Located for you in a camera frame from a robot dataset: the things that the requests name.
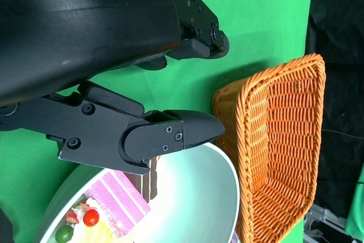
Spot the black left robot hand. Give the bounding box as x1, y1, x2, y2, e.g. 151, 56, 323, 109
0, 0, 230, 176

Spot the chocolate brown layered cake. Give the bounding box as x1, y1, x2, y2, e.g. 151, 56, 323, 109
125, 156, 159, 201

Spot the magenta pink layered cake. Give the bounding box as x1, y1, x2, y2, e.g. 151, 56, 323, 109
65, 170, 151, 238

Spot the yellow layered cake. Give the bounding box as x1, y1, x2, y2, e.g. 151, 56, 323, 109
55, 220, 114, 243

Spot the pale green bowl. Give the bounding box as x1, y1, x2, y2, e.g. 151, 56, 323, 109
34, 142, 240, 243

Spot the orange wicker basket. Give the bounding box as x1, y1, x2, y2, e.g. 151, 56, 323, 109
212, 53, 326, 243

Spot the green tablecloth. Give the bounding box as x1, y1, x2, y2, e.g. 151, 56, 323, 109
0, 0, 313, 243

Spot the black backdrop curtain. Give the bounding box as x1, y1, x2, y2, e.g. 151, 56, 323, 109
305, 0, 364, 221

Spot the green backdrop cloth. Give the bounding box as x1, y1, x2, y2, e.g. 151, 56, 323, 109
344, 163, 364, 240

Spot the aluminium frame profile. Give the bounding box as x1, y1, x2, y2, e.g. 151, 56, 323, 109
303, 204, 349, 243

